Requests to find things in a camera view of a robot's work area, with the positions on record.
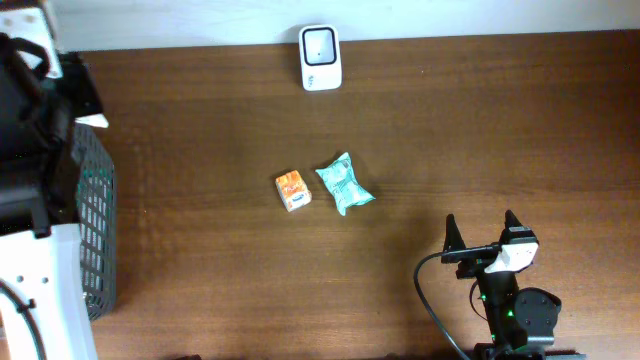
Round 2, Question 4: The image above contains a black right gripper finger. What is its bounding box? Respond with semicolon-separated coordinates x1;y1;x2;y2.
443;214;466;251
504;209;521;229

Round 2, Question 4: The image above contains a teal snack packet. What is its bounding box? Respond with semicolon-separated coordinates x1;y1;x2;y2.
315;152;375;216

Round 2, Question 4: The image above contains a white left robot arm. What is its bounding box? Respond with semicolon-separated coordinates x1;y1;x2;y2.
1;1;116;359

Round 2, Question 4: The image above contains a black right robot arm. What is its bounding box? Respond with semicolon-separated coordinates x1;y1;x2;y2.
442;210;586;359

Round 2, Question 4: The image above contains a white barcode scanner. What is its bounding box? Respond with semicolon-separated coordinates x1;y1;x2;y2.
298;24;343;92

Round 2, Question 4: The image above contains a small orange carton box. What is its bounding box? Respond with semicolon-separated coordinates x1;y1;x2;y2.
275;170;312;212

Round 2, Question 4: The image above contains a grey plastic mesh basket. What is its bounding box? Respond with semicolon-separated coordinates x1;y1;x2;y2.
74;124;117;321

